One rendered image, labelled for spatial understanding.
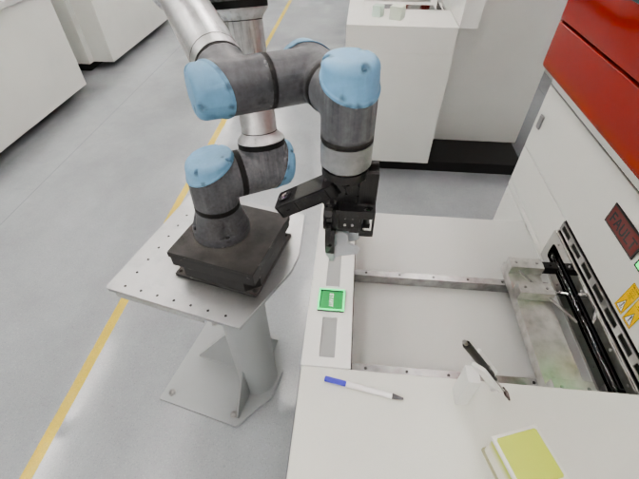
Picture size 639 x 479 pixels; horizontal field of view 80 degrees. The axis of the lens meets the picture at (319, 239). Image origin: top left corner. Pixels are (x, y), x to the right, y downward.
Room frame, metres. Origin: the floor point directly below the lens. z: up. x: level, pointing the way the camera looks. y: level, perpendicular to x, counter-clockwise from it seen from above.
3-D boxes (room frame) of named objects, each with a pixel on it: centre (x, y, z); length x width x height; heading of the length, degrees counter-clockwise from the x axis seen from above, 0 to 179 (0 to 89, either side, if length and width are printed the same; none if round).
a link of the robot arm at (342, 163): (0.48, -0.04, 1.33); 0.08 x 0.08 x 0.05
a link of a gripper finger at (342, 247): (0.47, -0.04, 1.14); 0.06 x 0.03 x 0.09; 85
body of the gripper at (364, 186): (0.48, -0.05, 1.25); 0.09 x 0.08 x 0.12; 85
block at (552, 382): (0.32, -0.49, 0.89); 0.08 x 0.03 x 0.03; 85
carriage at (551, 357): (0.48, -0.51, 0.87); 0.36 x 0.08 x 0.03; 175
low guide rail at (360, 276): (0.63, -0.34, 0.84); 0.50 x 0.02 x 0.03; 85
